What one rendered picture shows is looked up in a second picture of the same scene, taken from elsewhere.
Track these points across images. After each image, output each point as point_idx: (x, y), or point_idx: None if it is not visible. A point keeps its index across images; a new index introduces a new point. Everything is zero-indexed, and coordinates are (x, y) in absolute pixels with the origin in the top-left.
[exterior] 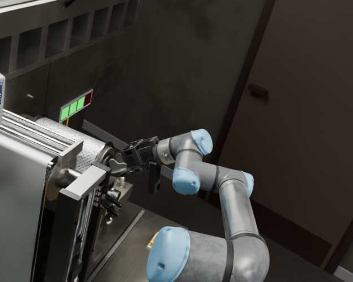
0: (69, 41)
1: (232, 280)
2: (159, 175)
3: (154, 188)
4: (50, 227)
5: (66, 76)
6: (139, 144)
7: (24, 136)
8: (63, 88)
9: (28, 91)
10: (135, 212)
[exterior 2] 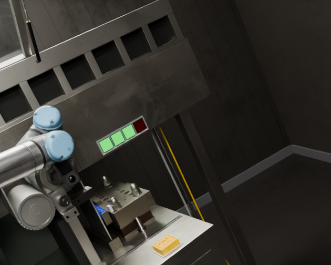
0: (68, 85)
1: None
2: (68, 167)
3: (64, 181)
4: (65, 245)
5: (84, 113)
6: None
7: None
8: (87, 124)
9: None
10: (171, 220)
